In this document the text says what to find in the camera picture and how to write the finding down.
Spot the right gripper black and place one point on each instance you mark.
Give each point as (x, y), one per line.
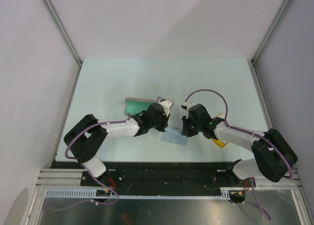
(186, 131)

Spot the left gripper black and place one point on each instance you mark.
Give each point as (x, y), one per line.
(165, 122)

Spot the grey glasses case green lining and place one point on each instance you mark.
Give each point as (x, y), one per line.
(136, 105)

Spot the light blue cleaning cloth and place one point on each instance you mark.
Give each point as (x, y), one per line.
(174, 136)

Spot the yellow sunglasses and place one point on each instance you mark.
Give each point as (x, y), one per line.
(220, 143)

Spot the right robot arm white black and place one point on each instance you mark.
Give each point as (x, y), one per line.
(273, 156)

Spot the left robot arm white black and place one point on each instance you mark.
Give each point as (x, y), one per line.
(86, 137)

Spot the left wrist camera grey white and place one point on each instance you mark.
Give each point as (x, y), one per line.
(167, 105)

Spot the right aluminium side rail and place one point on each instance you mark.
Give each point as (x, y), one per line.
(261, 95)

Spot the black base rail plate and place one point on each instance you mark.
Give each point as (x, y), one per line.
(168, 178)

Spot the white slotted cable duct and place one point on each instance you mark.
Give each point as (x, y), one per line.
(100, 194)

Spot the aluminium frame crossbar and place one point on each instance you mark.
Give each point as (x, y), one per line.
(71, 178)

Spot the right aluminium frame post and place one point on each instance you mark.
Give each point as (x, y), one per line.
(284, 6)

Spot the aluminium frame post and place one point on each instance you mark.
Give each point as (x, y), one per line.
(62, 30)
(284, 6)

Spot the left aluminium frame post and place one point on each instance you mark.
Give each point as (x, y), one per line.
(62, 30)

